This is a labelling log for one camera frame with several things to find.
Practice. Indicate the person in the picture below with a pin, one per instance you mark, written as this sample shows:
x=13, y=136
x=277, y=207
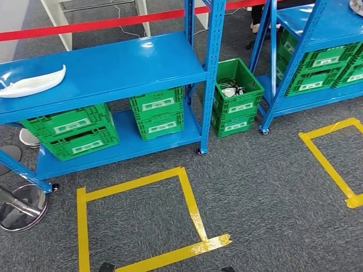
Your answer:
x=256, y=27

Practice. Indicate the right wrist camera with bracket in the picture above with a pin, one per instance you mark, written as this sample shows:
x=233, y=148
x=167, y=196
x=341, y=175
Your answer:
x=227, y=269

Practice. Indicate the green plastic crate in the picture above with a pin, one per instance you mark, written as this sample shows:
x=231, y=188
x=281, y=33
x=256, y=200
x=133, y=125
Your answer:
x=320, y=73
x=84, y=112
x=353, y=69
x=249, y=97
x=158, y=114

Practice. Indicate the dark round stand base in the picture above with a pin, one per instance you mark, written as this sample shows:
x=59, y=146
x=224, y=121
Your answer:
x=10, y=154

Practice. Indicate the blue metal shelf rack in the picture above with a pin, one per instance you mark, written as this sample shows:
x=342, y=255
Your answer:
x=113, y=67
x=326, y=22

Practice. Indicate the small white box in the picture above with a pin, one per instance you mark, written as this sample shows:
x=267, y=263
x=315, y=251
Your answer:
x=228, y=92

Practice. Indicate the white round stand base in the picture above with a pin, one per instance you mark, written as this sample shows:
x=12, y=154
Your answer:
x=28, y=139

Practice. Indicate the white curved plastic car part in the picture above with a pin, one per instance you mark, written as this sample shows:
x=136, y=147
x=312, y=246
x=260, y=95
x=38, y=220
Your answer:
x=34, y=84

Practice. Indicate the grey plastic car part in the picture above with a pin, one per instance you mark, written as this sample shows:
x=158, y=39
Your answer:
x=357, y=6

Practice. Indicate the red barrier tape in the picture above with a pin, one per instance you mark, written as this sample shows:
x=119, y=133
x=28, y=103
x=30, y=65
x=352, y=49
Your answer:
x=84, y=26

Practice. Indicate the white desk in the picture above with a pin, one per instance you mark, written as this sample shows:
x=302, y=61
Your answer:
x=56, y=18
x=201, y=20

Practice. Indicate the yellow floor tape square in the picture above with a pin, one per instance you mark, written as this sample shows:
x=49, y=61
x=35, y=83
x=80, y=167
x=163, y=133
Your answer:
x=82, y=225

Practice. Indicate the chrome barrier post base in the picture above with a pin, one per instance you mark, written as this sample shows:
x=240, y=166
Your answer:
x=31, y=193

